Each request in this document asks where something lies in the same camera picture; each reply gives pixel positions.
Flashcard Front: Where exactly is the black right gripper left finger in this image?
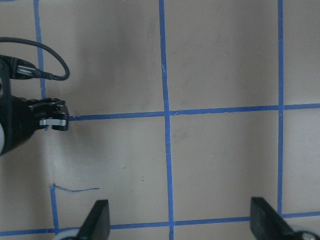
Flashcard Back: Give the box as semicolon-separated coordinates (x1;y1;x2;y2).
77;199;110;240

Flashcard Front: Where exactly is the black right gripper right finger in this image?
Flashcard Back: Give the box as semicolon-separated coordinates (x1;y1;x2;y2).
249;197;300;240

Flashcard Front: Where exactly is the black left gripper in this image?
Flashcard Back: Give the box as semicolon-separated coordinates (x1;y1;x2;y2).
0;56;69;155

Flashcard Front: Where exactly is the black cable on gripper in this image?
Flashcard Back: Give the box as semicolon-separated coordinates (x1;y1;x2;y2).
0;36;70;82

